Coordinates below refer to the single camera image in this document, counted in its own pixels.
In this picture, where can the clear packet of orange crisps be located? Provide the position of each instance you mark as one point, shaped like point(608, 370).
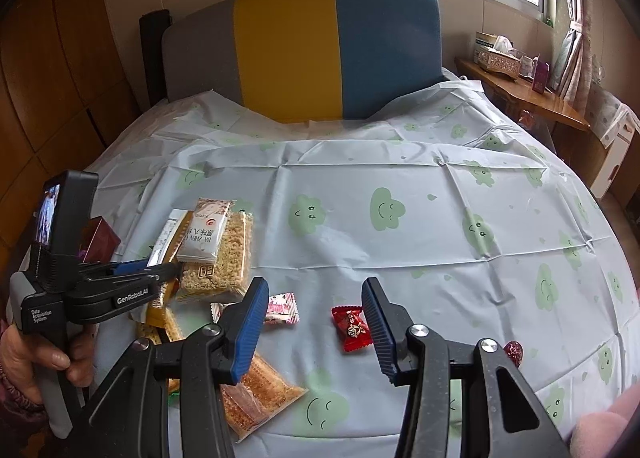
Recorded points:
point(260, 393)

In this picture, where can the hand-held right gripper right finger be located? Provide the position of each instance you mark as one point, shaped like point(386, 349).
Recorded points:
point(380, 333)

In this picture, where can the yellow snack packet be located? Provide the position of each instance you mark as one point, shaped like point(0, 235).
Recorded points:
point(160, 310)

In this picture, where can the patterned side curtain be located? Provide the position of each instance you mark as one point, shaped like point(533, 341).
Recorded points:
point(580, 73)

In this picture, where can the person's left forearm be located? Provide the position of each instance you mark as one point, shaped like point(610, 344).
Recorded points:
point(15, 400)

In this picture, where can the ornate tissue box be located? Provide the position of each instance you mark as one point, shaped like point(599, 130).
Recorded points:
point(500, 63)

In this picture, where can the green white box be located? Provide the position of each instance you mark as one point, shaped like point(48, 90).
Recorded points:
point(482, 40)

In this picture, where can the puffed rice cake packet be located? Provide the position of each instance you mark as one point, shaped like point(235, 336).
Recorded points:
point(225, 258)

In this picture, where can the white cardboard box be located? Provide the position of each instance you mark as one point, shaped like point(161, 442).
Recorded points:
point(617, 158)

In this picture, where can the pink white nougat packet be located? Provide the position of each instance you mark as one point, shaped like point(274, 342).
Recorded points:
point(280, 310)

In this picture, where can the red candy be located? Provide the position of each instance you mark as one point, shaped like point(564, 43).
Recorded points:
point(350, 328)

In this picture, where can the purple box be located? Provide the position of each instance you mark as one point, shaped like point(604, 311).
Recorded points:
point(540, 75)

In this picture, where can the pink cloth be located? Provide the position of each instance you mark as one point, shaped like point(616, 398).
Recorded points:
point(610, 433)

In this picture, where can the maroon gift box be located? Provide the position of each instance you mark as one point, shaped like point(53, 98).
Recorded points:
point(100, 240)

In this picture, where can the long white striped packet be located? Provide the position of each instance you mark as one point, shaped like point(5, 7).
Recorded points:
point(167, 235)

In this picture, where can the cloud printed plastic sheet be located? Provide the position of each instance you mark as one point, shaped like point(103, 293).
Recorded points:
point(400, 248)

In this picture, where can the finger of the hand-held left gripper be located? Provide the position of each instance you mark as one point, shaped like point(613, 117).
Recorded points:
point(162, 274)
point(132, 266)

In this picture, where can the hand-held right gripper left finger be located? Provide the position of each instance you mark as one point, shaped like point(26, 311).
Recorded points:
point(250, 333)

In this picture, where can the wooden side table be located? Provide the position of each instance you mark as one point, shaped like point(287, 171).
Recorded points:
point(540, 98)

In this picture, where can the red date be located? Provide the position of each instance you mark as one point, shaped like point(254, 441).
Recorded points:
point(514, 352)

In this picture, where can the grey yellow blue headboard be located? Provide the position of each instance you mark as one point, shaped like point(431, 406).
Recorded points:
point(300, 48)

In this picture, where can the person's left hand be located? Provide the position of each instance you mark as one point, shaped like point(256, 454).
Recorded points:
point(30, 353)

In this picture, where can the wooden wardrobe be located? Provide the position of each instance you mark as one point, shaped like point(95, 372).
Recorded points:
point(50, 63)

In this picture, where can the white snack packet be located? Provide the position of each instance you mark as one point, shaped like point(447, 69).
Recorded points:
point(205, 233)

